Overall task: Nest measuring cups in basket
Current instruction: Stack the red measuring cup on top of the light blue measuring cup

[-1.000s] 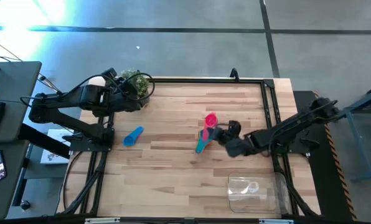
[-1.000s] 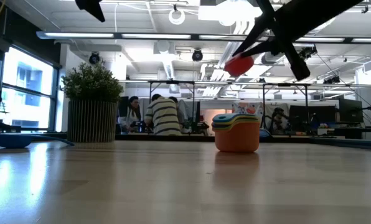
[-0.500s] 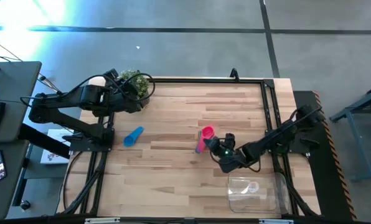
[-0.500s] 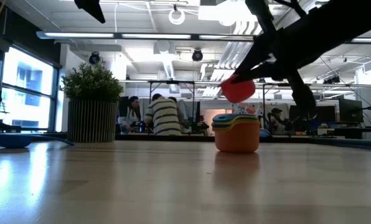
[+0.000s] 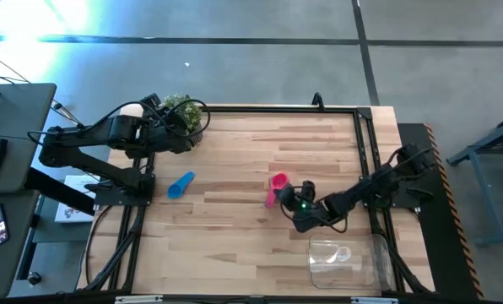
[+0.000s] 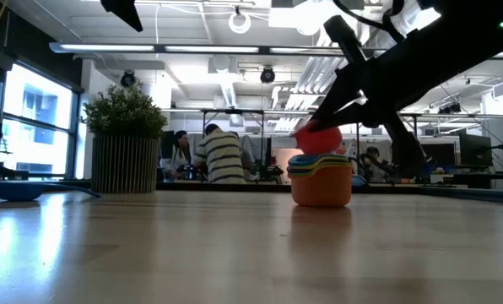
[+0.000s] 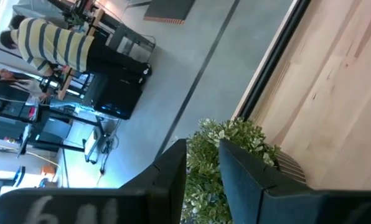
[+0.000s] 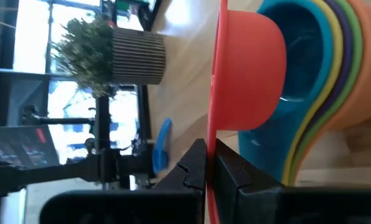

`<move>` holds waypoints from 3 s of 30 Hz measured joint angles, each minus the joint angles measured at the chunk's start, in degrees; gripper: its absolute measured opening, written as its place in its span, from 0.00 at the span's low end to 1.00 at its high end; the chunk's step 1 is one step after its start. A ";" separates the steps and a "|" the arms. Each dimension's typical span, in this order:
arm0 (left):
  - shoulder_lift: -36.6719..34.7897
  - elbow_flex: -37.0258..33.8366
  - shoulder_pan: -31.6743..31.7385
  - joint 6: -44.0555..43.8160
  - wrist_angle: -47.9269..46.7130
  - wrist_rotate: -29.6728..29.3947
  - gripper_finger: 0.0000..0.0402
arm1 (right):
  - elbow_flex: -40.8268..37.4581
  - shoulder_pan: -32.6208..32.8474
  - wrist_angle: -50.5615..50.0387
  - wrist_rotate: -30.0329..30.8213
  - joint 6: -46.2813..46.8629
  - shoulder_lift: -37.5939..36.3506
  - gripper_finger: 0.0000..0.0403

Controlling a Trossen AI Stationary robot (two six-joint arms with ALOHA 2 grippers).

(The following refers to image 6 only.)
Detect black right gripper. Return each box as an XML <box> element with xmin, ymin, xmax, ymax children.
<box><xmin>308</xmin><ymin>14</ymin><xmax>459</xmax><ymax>172</ymax></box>

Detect red measuring cup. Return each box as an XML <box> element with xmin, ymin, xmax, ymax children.
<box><xmin>292</xmin><ymin>119</ymin><xmax>344</xmax><ymax>156</ymax></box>

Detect light blue measuring cup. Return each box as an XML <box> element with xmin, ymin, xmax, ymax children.
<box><xmin>288</xmin><ymin>154</ymin><xmax>352</xmax><ymax>165</ymax></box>

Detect yellow measuring cup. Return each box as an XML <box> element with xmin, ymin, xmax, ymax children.
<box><xmin>288</xmin><ymin>162</ymin><xmax>353</xmax><ymax>171</ymax></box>

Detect orange measuring cup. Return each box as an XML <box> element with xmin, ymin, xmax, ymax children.
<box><xmin>290</xmin><ymin>166</ymin><xmax>354</xmax><ymax>209</ymax></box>

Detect medium blue measuring cup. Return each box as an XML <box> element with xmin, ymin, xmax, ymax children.
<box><xmin>0</xmin><ymin>180</ymin><xmax>102</xmax><ymax>203</ymax></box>

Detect long ceiling light bar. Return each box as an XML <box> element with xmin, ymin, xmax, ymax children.
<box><xmin>48</xmin><ymin>41</ymin><xmax>348</xmax><ymax>58</ymax></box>

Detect person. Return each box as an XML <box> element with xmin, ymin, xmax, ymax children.
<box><xmin>359</xmin><ymin>145</ymin><xmax>394</xmax><ymax>182</ymax></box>
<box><xmin>163</xmin><ymin>129</ymin><xmax>193</xmax><ymax>181</ymax></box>
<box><xmin>192</xmin><ymin>122</ymin><xmax>247</xmax><ymax>184</ymax></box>

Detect black computer monitor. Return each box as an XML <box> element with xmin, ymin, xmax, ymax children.
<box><xmin>458</xmin><ymin>133</ymin><xmax>494</xmax><ymax>168</ymax></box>

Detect green plant in ribbed pot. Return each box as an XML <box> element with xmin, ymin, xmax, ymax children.
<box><xmin>84</xmin><ymin>82</ymin><xmax>168</xmax><ymax>194</ymax></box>

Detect black ceiling camera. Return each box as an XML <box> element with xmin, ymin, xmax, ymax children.
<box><xmin>120</xmin><ymin>70</ymin><xmax>137</xmax><ymax>89</ymax></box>
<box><xmin>259</xmin><ymin>66</ymin><xmax>277</xmax><ymax>85</ymax></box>

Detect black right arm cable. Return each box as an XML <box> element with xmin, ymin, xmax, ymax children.
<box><xmin>333</xmin><ymin>0</ymin><xmax>404</xmax><ymax>31</ymax></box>

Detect black aluminium table frame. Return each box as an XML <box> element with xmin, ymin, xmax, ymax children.
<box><xmin>0</xmin><ymin>177</ymin><xmax>503</xmax><ymax>207</ymax></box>

